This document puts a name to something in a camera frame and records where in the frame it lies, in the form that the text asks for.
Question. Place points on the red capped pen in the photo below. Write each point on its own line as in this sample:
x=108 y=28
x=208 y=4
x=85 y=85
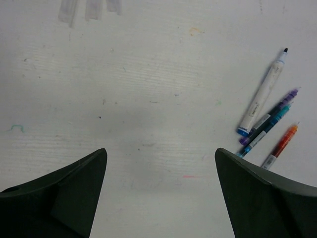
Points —
x=280 y=146

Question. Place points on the purple pen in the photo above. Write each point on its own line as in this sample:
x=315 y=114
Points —
x=263 y=122

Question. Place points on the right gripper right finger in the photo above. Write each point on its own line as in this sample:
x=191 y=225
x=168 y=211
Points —
x=262 y=204

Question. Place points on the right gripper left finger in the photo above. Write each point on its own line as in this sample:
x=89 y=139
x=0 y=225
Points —
x=61 y=204

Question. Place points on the light blue capped pen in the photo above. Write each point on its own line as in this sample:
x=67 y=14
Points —
x=246 y=149

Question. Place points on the clear pen cap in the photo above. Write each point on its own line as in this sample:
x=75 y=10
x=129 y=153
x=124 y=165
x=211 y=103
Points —
x=67 y=12
x=114 y=6
x=93 y=9

